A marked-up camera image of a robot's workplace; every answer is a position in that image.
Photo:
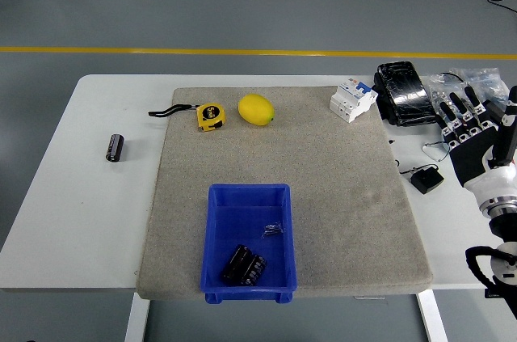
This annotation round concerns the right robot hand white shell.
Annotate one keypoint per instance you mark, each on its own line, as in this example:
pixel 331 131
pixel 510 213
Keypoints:
pixel 472 160

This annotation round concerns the dark cylindrical battery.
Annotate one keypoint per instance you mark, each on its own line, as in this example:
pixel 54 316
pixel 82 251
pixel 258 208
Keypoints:
pixel 114 148
pixel 254 270
pixel 236 263

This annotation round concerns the blue plastic box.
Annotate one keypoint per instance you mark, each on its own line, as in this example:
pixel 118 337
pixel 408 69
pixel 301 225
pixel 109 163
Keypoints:
pixel 242 216

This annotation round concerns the small black power adapter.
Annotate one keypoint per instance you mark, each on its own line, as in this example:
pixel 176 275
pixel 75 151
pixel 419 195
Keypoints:
pixel 427 181

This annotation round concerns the large black power adapter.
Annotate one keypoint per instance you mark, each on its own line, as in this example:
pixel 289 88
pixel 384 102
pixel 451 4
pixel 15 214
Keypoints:
pixel 494 108

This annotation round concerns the clear bag of nuts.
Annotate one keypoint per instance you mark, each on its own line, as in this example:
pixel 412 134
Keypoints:
pixel 436 90

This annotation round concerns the clear bag of screws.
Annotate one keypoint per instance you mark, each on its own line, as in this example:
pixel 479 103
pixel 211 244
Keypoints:
pixel 484 79

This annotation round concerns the black wrapped case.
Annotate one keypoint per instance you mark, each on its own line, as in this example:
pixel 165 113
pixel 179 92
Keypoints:
pixel 406 95

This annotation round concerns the black table control panel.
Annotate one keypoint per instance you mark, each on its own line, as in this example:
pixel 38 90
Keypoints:
pixel 490 292

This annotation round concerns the white circuit breaker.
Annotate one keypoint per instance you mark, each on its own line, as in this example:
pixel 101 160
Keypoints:
pixel 351 101

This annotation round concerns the white table leg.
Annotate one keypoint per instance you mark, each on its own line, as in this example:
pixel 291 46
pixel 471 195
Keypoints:
pixel 136 317
pixel 434 317

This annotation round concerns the grey-brown mat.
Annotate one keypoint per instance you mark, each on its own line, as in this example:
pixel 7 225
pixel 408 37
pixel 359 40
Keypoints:
pixel 282 156

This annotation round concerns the small metal clips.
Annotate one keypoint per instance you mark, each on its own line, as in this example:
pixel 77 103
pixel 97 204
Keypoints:
pixel 274 228

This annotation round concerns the yellow lemon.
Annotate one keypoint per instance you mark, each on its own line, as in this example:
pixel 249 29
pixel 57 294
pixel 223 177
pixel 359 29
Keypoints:
pixel 255 110

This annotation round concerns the yellow tape measure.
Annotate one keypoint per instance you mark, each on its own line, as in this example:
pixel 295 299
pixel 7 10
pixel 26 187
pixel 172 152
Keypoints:
pixel 210 116

